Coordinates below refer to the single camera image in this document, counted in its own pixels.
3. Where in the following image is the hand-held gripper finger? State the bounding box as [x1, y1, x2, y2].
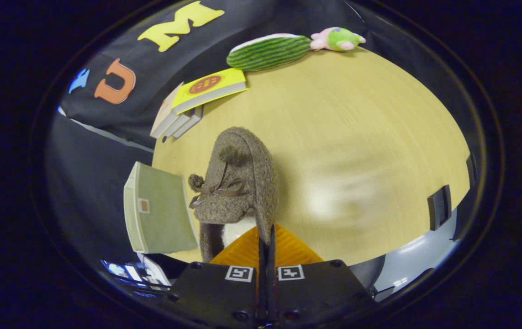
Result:
[268, 224, 378, 326]
[167, 225, 268, 327]

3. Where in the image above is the green fabric storage box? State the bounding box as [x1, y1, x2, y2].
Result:
[123, 161, 200, 254]

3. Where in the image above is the brown fuzzy shoe with bow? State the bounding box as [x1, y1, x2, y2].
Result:
[188, 127, 278, 263]

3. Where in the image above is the blue printed box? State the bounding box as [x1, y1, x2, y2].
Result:
[101, 259, 145, 289]

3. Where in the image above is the white paper sheet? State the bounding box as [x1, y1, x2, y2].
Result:
[138, 254, 172, 288]

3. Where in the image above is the white book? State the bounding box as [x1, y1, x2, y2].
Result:
[163, 112, 193, 138]
[173, 105, 204, 139]

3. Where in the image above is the black backdrop cloth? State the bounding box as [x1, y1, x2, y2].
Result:
[46, 0, 471, 270]

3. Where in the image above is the yellow book with red circle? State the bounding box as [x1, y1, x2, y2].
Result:
[171, 68, 248, 115]

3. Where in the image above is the watermelon slice plush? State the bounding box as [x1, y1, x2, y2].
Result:
[226, 33, 312, 72]

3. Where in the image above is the pink and green plush toy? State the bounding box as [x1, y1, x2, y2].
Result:
[310, 27, 366, 52]

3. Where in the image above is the black table edge bracket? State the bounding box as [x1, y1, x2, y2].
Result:
[427, 184, 452, 231]

